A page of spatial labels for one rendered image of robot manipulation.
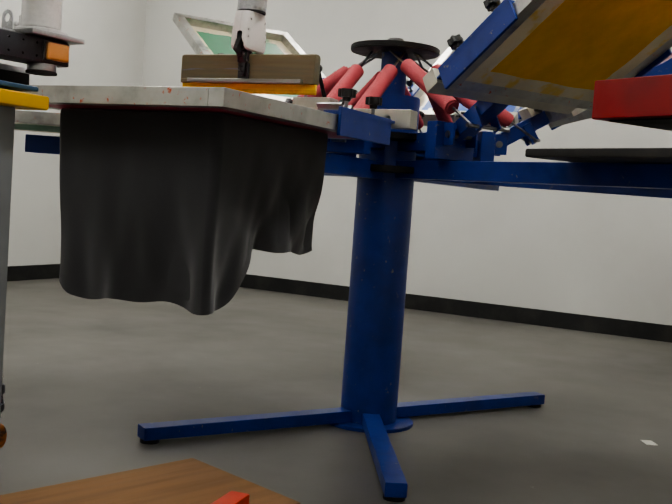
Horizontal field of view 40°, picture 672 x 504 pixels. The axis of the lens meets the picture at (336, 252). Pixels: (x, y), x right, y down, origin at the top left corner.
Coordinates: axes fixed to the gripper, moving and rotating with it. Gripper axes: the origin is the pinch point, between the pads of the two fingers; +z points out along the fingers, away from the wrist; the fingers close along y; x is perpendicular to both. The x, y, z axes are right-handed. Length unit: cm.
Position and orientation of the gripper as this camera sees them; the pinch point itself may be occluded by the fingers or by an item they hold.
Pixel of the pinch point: (247, 72)
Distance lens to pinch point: 242.5
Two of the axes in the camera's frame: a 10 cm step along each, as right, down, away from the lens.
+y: -4.5, 0.2, -8.9
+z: -0.7, 10.0, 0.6
